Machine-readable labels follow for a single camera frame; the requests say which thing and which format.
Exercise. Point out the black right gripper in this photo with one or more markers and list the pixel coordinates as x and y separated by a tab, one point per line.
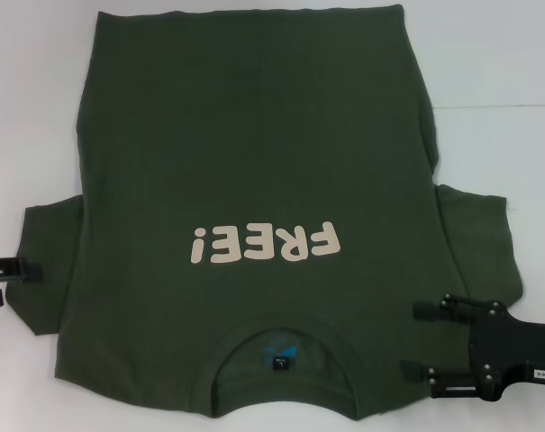
515	351

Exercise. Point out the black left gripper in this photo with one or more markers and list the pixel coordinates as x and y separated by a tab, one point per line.
4	269

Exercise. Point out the dark green FREE t-shirt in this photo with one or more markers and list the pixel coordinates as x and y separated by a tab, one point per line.
263	157

